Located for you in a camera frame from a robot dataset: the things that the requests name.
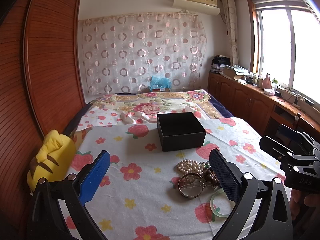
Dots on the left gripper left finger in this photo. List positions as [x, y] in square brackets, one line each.
[76, 190]

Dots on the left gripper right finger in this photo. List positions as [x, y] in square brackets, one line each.
[273, 218]

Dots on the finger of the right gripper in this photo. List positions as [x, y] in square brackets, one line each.
[274, 148]
[301, 138]

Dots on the green jade bangle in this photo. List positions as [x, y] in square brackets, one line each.
[220, 205]

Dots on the black jewelry box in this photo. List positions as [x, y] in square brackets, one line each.
[180, 131]

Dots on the person's right hand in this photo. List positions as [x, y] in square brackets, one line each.
[297, 199]

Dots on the wooden sideboard cabinet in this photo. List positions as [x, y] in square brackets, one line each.
[264, 113]

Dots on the pink vase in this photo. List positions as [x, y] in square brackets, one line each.
[267, 84]

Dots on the yellow plush toy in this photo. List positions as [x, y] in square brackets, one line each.
[53, 159]

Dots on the cardboard box on cabinet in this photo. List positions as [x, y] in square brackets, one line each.
[232, 74]

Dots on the black bag on cabinet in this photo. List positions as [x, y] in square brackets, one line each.
[219, 60]

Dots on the strawberry floral bed sheet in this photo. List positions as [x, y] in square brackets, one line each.
[138, 197]

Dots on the blue plastic bag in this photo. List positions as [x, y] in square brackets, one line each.
[161, 84]

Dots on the wooden wardrobe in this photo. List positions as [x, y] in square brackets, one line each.
[40, 91]

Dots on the beige side curtain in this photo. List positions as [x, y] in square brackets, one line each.
[232, 29]

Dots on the floral quilt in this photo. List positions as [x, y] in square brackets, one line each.
[110, 110]

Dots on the pink circle patterned curtain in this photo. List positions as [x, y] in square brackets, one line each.
[124, 53]

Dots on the window with wooden frame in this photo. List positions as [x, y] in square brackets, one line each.
[286, 43]

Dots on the wall air conditioner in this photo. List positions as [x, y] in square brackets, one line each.
[208, 7]

